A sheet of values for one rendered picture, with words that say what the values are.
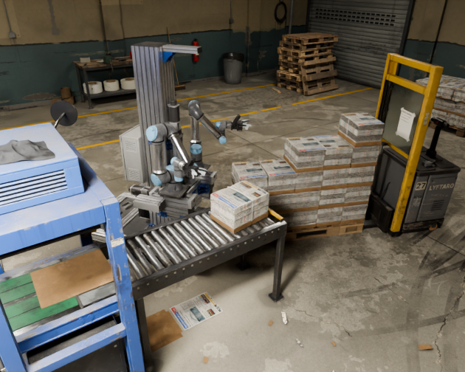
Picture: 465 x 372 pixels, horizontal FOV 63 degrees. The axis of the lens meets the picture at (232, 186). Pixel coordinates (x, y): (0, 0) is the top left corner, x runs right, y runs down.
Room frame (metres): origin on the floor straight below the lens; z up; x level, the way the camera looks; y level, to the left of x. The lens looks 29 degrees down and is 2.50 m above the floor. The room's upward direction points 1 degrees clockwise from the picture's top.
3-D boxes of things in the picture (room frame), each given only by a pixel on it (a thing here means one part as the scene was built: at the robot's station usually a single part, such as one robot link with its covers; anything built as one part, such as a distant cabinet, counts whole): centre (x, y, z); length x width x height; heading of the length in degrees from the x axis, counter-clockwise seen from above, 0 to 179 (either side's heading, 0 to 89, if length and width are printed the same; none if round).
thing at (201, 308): (2.35, 0.30, 0.00); 0.37 x 0.28 x 0.01; 125
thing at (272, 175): (3.53, -0.59, 0.42); 1.17 x 0.39 x 0.83; 103
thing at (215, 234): (2.44, 0.16, 0.77); 0.47 x 0.05 x 0.05; 35
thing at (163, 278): (2.16, 0.12, 0.74); 1.34 x 0.05 x 0.12; 125
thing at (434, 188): (3.87, -2.09, 0.40); 0.69 x 0.55 x 0.80; 13
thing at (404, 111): (3.79, -1.75, 1.28); 0.57 x 0.01 x 0.65; 13
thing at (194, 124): (3.62, 0.38, 1.19); 0.15 x 0.12 x 0.55; 7
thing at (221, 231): (2.47, 0.11, 0.77); 0.47 x 0.05 x 0.05; 35
